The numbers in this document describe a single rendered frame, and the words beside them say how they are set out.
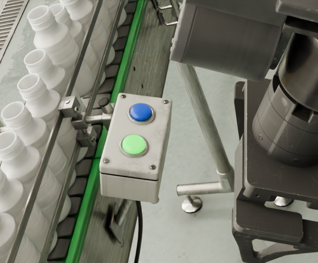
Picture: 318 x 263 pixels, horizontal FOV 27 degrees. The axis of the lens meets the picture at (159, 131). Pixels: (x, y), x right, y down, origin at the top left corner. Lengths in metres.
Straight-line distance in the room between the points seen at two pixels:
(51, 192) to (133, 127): 0.16
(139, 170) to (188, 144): 1.59
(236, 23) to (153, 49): 1.00
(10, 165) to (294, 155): 0.55
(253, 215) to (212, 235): 1.71
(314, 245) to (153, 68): 0.94
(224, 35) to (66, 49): 0.70
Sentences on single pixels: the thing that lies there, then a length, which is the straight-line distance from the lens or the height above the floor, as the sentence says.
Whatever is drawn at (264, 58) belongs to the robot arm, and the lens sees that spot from 0.38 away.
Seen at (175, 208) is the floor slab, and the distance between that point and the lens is 2.26.
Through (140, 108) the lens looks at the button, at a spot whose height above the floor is 1.12.
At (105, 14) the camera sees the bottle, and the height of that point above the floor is 1.07.
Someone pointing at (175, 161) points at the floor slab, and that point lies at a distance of 2.40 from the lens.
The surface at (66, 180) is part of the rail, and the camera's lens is 0.99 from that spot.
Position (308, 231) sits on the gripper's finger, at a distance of 0.46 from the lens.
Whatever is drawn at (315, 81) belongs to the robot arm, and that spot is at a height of 1.44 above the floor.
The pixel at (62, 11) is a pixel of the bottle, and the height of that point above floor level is 1.16.
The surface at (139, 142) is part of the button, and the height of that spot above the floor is 1.12.
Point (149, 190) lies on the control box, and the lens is 0.88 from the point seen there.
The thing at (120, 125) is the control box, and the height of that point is 1.12.
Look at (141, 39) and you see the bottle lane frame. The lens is 1.31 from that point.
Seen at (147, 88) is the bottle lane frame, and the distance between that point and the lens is 1.30.
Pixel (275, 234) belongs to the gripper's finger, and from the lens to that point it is 0.44.
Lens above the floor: 1.71
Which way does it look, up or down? 42 degrees down
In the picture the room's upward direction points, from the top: 25 degrees counter-clockwise
